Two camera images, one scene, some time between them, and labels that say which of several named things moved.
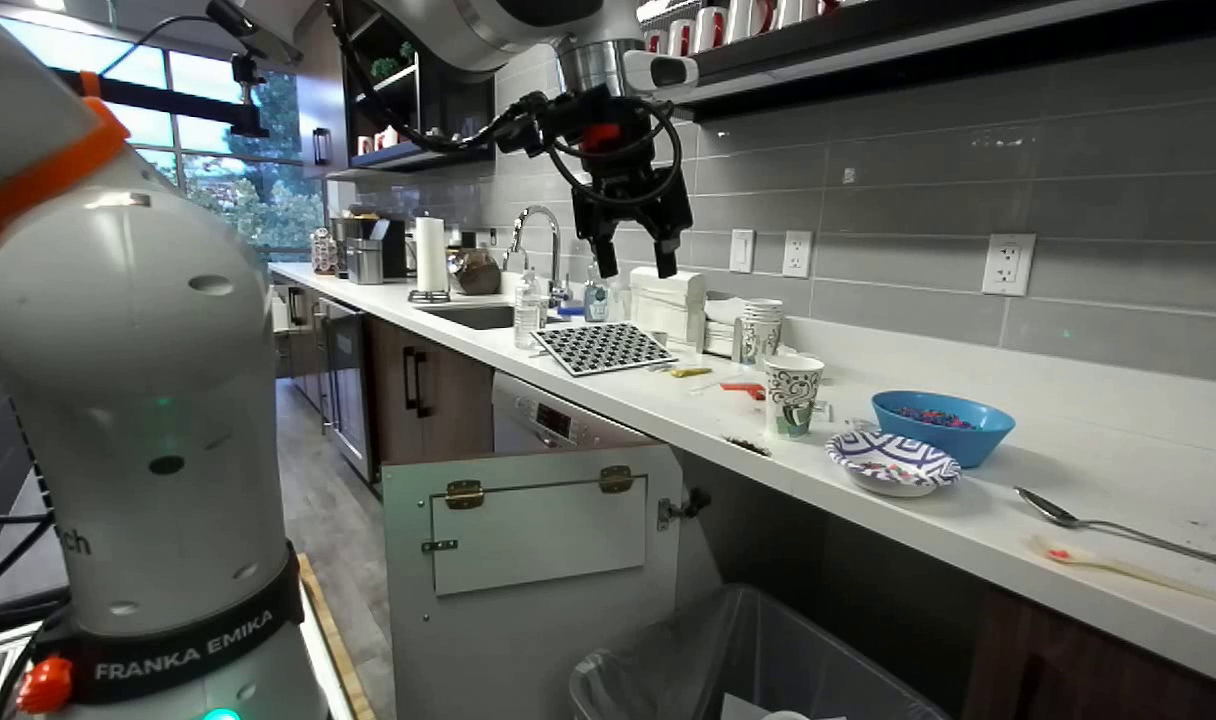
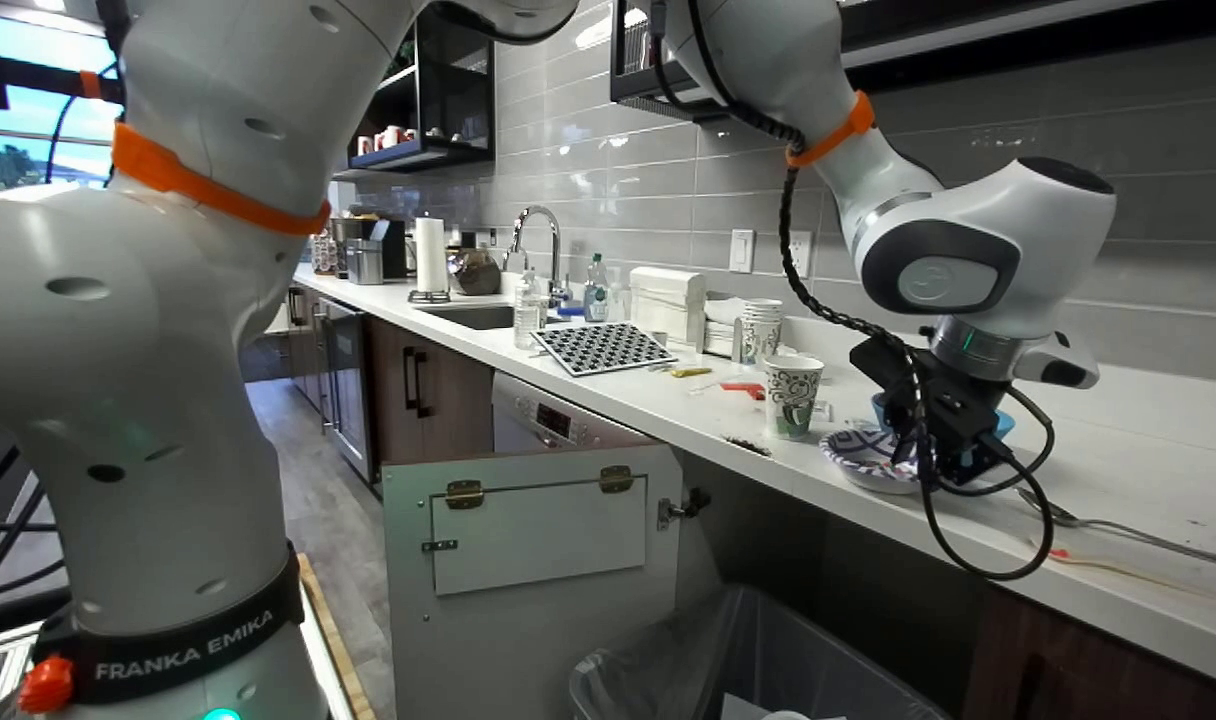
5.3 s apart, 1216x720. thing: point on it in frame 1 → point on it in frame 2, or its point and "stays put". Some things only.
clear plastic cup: (756, 330) stays put
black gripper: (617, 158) → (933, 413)
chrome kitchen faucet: (556, 242) stays put
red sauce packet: (745, 389) stays put
